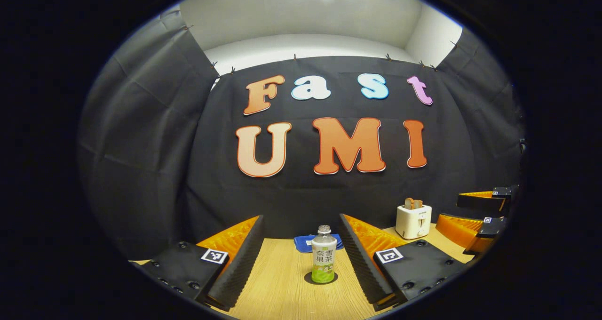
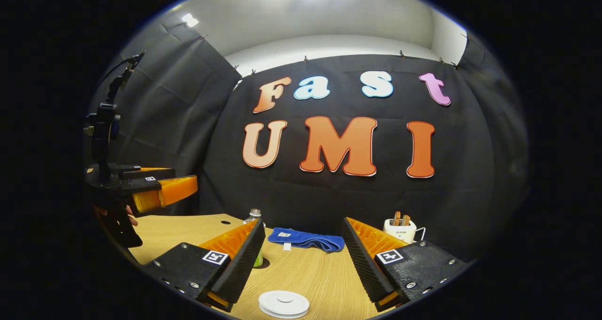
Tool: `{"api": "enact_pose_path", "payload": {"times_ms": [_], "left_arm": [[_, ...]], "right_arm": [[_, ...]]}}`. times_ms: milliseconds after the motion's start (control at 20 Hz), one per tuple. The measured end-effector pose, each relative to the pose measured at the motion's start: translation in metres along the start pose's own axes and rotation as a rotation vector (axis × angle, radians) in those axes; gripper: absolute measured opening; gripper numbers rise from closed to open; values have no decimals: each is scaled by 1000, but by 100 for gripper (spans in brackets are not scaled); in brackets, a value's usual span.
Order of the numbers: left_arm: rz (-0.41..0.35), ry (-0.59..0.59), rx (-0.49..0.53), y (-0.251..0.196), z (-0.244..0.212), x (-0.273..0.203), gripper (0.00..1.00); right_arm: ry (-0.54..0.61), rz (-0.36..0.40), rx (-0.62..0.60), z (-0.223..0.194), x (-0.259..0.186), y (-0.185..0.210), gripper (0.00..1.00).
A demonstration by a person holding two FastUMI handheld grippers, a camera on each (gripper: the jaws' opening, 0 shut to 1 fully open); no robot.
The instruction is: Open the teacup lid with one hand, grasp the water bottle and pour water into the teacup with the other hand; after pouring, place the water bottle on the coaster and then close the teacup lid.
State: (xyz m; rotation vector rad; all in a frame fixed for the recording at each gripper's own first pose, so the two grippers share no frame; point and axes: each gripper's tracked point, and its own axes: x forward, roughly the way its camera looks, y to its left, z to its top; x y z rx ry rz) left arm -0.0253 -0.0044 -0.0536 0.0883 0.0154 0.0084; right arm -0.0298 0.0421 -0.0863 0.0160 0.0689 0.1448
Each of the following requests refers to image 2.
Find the white toaster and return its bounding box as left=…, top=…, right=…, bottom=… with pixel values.
left=383, top=219, right=418, bottom=244

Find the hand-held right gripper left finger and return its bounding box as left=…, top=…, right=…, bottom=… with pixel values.
left=141, top=218, right=267, bottom=312

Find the blue folded towel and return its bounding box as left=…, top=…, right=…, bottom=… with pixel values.
left=268, top=227, right=345, bottom=253

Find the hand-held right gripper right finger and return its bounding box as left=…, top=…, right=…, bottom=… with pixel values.
left=342, top=217, right=471, bottom=312

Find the clear water bottle white label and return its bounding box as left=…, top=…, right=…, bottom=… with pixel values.
left=243, top=209, right=265, bottom=268

